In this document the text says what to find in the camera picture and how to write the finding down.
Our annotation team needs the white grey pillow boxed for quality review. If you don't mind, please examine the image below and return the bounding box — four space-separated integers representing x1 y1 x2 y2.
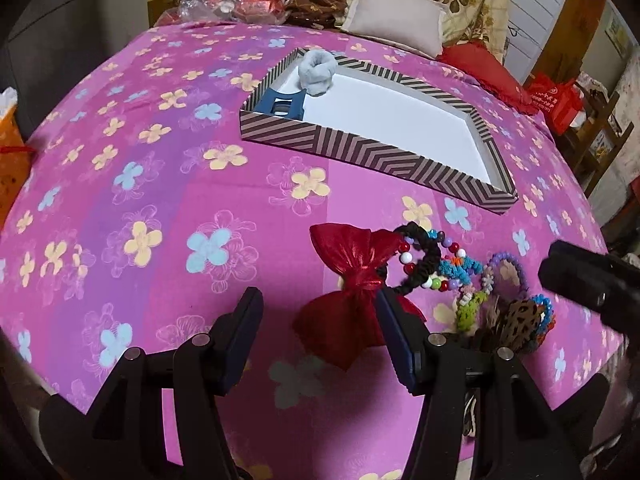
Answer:
341 0 446 58

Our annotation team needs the wooden chair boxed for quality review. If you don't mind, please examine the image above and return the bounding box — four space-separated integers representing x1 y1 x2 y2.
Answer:
560 80 634 198

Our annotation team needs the clear plastic bag pile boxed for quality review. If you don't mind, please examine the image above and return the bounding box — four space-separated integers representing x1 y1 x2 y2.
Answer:
154 0 288 27

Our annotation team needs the red cushion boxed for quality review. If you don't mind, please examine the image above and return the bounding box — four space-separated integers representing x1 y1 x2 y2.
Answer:
437 41 539 115

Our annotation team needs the red satin bow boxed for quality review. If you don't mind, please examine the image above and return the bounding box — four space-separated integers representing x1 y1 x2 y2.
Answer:
292 223 409 370

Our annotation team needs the purple bead bracelet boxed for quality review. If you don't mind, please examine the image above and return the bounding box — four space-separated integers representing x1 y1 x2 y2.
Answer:
487 251 531 302

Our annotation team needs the striped white tray box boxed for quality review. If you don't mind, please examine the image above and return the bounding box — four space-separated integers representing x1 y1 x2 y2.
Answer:
239 49 518 214

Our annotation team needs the red shopping bag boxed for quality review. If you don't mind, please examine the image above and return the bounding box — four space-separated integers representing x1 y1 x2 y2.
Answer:
525 74 584 136

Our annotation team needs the multicolour round bead bracelet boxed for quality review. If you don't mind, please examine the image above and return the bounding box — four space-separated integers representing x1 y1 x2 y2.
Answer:
398 228 468 292

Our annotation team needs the teal orange crochet hair tie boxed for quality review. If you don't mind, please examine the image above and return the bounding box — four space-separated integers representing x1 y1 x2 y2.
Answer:
438 253 485 286

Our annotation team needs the leopard bow brown scrunchie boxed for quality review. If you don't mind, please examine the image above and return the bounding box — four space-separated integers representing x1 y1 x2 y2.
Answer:
485 299 544 353

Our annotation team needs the green crochet hair tie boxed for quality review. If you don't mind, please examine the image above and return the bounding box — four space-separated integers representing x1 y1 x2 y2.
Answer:
454 288 490 335

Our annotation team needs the orange plastic basket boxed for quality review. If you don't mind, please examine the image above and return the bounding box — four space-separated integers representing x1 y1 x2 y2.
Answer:
0 87 36 226

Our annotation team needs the pink floral bed sheet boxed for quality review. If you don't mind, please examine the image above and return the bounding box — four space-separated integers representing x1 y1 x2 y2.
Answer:
1 24 605 479

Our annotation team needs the blue hair clip card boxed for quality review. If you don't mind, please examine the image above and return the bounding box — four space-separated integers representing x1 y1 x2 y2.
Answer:
253 88 307 120

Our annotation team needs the grey fluffy scrunchie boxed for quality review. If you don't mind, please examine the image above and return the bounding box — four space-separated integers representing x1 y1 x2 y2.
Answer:
298 49 337 96

